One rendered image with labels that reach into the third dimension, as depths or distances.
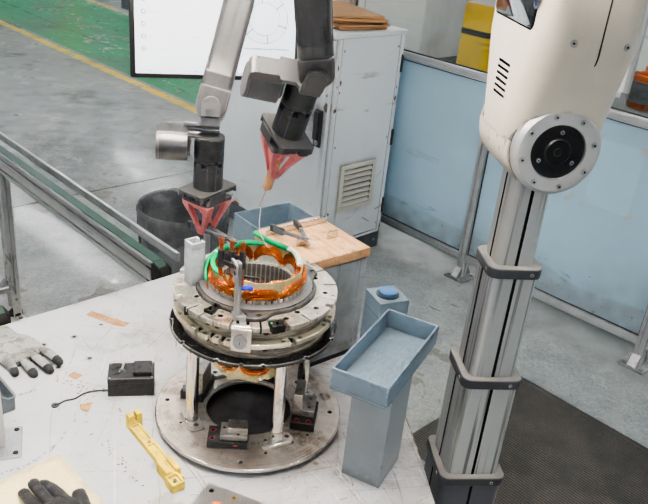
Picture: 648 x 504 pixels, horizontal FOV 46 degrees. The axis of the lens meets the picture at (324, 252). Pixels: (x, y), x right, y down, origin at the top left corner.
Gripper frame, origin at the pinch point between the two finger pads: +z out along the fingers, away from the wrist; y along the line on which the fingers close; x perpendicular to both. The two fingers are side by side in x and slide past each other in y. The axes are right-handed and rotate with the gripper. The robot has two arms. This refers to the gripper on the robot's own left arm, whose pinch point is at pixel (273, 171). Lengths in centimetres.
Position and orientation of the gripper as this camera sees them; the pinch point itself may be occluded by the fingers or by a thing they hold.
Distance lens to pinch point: 137.4
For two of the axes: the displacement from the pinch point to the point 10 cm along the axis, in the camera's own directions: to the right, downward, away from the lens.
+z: -3.1, 7.1, 6.3
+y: 3.8, 7.0, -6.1
